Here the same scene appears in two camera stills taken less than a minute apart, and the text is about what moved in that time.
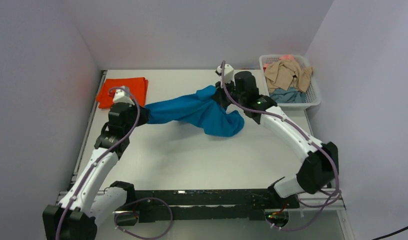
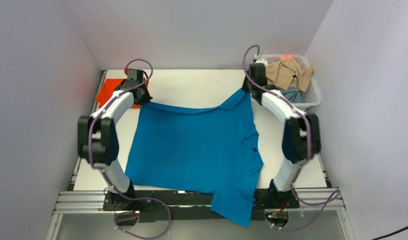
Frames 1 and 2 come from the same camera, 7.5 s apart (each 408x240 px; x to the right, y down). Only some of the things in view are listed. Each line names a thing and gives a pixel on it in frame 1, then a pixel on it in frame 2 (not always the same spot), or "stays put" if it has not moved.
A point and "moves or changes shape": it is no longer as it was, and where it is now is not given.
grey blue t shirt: x=291 y=95 stays put
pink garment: x=286 y=57 stays put
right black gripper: x=219 y=96 -> x=244 y=87
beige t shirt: x=287 y=74 stays put
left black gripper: x=144 y=116 -> x=146 y=99
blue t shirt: x=198 y=111 moves or changes shape
